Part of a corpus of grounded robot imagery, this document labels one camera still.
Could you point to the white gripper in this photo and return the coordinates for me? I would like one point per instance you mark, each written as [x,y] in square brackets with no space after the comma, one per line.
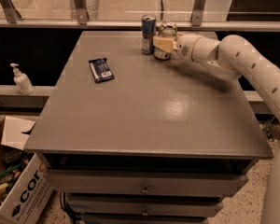
[184,48]

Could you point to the grey drawer cabinet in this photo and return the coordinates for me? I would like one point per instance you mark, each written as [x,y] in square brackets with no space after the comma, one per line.
[153,117]

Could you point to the white cardboard box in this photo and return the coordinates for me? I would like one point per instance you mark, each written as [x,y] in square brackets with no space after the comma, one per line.
[24,191]

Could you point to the grey drawer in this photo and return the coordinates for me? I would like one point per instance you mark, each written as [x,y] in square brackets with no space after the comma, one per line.
[144,206]
[142,183]

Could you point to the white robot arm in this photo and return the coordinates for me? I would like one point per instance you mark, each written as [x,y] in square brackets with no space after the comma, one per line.
[228,59]

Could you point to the dark blue snack packet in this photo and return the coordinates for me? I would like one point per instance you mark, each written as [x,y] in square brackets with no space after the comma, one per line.
[100,70]

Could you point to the top grey drawer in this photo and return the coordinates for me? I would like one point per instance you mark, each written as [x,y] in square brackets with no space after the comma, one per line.
[142,183]

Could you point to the blue silver redbull can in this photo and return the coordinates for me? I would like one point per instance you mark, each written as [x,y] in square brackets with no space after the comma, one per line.
[148,31]

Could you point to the white pump soap bottle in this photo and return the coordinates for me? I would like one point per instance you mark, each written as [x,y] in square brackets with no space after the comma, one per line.
[21,80]

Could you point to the green white 7up can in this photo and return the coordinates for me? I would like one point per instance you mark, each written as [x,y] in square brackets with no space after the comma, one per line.
[167,29]

